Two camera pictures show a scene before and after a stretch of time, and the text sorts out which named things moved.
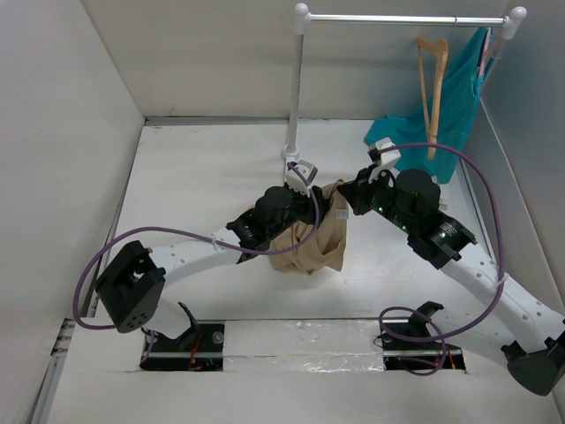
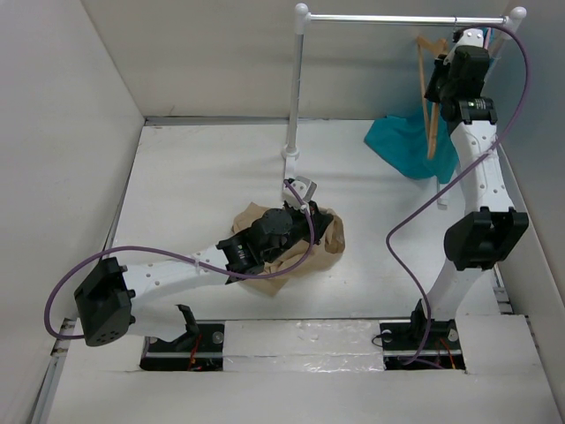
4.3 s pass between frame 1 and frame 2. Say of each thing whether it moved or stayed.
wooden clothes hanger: stayed
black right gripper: moved
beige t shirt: moved
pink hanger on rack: stayed
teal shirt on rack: stayed
